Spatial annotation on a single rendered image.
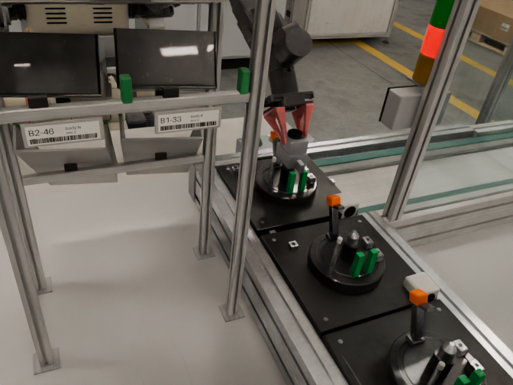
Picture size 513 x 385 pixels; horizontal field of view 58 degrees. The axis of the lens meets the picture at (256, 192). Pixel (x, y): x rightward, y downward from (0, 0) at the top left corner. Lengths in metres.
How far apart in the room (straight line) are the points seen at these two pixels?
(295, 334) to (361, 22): 4.91
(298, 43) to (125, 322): 0.61
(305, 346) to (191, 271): 0.33
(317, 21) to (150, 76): 4.60
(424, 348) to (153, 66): 0.57
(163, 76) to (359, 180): 0.72
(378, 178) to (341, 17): 4.16
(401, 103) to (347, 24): 4.52
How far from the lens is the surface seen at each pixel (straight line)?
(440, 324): 0.86
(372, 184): 1.23
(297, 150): 0.97
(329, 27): 5.29
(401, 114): 0.92
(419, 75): 0.92
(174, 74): 0.64
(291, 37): 0.93
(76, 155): 0.77
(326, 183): 1.09
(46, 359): 0.87
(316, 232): 0.94
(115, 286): 0.96
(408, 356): 0.76
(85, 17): 1.48
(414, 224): 1.11
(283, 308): 0.80
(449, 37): 0.89
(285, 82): 0.98
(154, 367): 0.84
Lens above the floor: 1.56
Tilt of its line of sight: 36 degrees down
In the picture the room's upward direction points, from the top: 7 degrees clockwise
